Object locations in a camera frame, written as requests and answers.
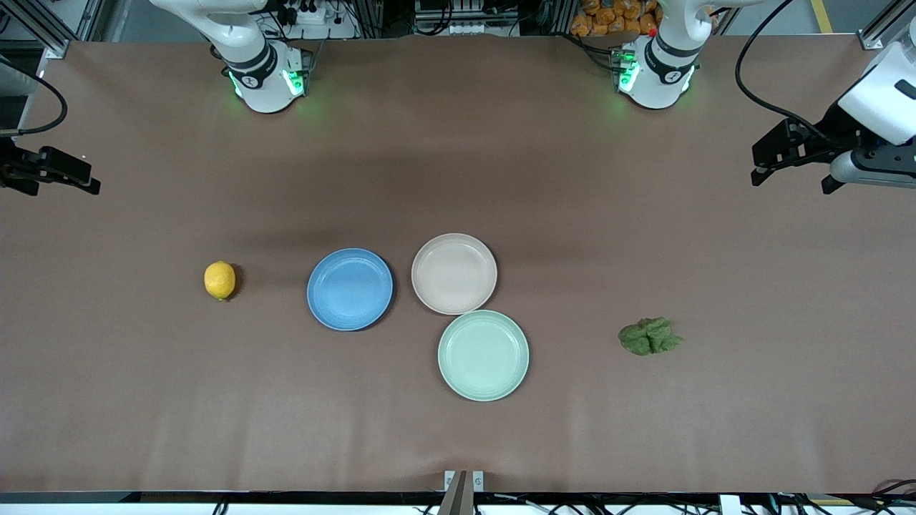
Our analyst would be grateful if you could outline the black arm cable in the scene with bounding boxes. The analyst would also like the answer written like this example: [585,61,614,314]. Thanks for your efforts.
[734,0,834,141]
[0,61,69,137]

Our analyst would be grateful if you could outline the metal table edge bracket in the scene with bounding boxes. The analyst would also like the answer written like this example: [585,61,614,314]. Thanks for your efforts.
[438,469,486,515]

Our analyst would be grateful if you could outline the blue plate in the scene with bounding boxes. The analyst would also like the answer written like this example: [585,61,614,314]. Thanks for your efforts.
[306,247,394,332]

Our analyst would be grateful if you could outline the bag of orange fruits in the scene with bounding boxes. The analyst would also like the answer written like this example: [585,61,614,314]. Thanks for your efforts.
[570,0,663,38]

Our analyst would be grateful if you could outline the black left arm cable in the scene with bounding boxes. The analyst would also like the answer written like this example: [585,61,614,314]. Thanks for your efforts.
[734,0,834,141]

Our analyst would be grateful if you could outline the light green plate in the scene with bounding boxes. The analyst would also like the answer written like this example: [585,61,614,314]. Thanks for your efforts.
[437,309,531,403]

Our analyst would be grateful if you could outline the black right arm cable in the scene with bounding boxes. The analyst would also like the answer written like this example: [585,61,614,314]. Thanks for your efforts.
[0,61,69,137]

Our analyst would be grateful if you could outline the yellow lemon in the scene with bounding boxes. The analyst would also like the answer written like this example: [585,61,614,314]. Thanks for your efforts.
[204,261,237,302]

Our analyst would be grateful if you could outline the aluminium frame profile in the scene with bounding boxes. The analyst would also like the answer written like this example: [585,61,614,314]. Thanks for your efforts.
[857,0,916,52]
[0,0,72,60]

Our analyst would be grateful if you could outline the green lettuce leaf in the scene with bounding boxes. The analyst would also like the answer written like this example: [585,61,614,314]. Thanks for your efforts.
[618,317,683,357]

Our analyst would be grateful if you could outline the beige plate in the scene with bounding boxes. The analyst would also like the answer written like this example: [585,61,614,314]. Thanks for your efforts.
[411,232,499,316]

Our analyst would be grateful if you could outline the white power strip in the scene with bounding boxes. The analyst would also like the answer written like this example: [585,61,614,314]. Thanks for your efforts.
[276,0,331,26]

